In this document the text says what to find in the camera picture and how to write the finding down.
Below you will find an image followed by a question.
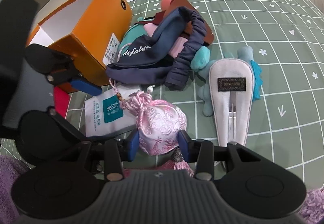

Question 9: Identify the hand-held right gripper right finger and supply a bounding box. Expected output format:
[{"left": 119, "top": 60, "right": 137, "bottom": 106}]
[{"left": 178, "top": 130, "right": 269, "bottom": 180}]

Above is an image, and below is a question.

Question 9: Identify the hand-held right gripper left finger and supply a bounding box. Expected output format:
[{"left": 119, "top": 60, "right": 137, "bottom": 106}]
[{"left": 63, "top": 129, "right": 140, "bottom": 181}]

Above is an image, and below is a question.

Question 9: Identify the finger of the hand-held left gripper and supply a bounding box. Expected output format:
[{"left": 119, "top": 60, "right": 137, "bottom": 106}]
[
  {"left": 48, "top": 107, "right": 87, "bottom": 142},
  {"left": 45, "top": 61, "right": 102, "bottom": 96}
]

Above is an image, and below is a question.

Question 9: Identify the pink brocade tassel pouch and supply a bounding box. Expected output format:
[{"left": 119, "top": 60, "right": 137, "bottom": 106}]
[{"left": 125, "top": 91, "right": 196, "bottom": 178}]

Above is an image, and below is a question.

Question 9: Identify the orange cardboard box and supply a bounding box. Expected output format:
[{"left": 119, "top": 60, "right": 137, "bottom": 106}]
[{"left": 25, "top": 0, "right": 133, "bottom": 94}]

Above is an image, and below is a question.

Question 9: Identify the pink soft block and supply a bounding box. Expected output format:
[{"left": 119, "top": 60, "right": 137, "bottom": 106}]
[{"left": 144, "top": 23, "right": 189, "bottom": 58}]

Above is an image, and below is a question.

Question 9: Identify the red box with clear window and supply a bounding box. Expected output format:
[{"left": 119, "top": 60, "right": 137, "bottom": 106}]
[{"left": 53, "top": 86, "right": 71, "bottom": 118}]

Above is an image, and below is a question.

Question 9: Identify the white sachet with teal label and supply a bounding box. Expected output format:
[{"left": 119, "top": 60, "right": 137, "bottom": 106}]
[{"left": 85, "top": 85, "right": 138, "bottom": 138}]

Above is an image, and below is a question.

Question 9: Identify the grey-blue plush toy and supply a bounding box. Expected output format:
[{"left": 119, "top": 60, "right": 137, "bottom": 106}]
[{"left": 197, "top": 45, "right": 262, "bottom": 117}]

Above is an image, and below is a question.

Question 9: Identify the purple fuzzy garment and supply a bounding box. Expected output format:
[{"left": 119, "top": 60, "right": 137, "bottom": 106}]
[{"left": 0, "top": 154, "right": 324, "bottom": 224}]

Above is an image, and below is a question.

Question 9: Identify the navy ruched headband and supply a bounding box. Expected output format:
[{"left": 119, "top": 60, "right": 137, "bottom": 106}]
[{"left": 164, "top": 7, "right": 212, "bottom": 91}]

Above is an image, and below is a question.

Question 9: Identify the brown leather pouch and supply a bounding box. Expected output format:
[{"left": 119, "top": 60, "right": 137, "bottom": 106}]
[{"left": 154, "top": 0, "right": 214, "bottom": 46}]

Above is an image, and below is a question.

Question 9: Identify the salmon pink ball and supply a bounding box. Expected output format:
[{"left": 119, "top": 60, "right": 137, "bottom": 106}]
[{"left": 161, "top": 0, "right": 184, "bottom": 12}]

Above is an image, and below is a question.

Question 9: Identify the navy drawstring bag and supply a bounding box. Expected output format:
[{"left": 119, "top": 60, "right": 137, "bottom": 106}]
[{"left": 105, "top": 7, "right": 200, "bottom": 86}]

